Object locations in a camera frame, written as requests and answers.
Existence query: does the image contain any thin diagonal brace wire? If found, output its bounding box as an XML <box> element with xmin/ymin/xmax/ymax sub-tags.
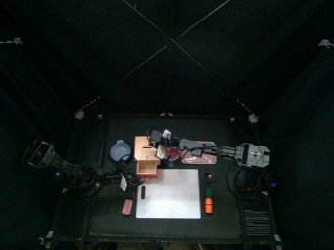
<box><xmin>120</xmin><ymin>0</ymin><xmax>258</xmax><ymax>122</ymax></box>
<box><xmin>78</xmin><ymin>0</ymin><xmax>231</xmax><ymax>111</ymax></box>

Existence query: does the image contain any red-front wooden drawer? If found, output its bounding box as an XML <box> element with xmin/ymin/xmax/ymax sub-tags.
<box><xmin>136</xmin><ymin>159</ymin><xmax>159</xmax><ymax>179</ymax></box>

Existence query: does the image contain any wrist camera assembly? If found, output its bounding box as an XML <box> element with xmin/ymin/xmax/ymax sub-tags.
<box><xmin>148</xmin><ymin>128</ymin><xmax>172</xmax><ymax>161</ymax></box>
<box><xmin>116</xmin><ymin>160</ymin><xmax>132</xmax><ymax>193</ymax></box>

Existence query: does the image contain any right wrist camera assembly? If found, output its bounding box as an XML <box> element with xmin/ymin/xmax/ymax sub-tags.
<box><xmin>148</xmin><ymin>128</ymin><xmax>172</xmax><ymax>161</ymax></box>

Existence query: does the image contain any left wrist camera assembly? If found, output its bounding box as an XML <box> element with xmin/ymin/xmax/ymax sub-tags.
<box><xmin>116</xmin><ymin>160</ymin><xmax>132</xmax><ymax>193</ymax></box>

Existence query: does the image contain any orange toy carrot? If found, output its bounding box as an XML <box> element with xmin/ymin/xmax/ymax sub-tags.
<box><xmin>203</xmin><ymin>187</ymin><xmax>215</xmax><ymax>215</ymax></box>

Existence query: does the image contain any wooden drawer casing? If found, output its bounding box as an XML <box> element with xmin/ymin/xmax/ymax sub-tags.
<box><xmin>134</xmin><ymin>135</ymin><xmax>162</xmax><ymax>162</ymax></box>

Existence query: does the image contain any reddish brown serving board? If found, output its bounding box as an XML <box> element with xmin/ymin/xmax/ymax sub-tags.
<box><xmin>179</xmin><ymin>140</ymin><xmax>218</xmax><ymax>165</ymax></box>

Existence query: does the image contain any salmon sushi toy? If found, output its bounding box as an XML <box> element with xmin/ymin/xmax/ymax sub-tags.
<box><xmin>122</xmin><ymin>198</ymin><xmax>135</xmax><ymax>216</ymax></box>

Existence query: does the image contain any white cutting board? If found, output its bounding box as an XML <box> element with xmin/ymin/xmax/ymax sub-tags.
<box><xmin>135</xmin><ymin>168</ymin><xmax>203</xmax><ymax>220</ymax></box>

